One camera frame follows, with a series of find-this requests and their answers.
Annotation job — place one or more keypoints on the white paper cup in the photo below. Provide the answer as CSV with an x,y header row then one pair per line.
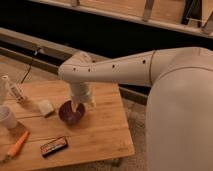
x,y
7,118

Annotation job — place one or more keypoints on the white sponge block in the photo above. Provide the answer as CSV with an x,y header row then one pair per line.
x,y
45,107

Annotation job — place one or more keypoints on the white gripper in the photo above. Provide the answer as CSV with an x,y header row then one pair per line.
x,y
81,93

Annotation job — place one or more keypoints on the orange carrot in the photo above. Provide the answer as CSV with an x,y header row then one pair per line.
x,y
14,149

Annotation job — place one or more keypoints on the dark purple bowl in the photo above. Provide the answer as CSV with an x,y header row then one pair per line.
x,y
70,116

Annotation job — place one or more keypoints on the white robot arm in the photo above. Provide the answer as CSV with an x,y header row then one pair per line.
x,y
179,112

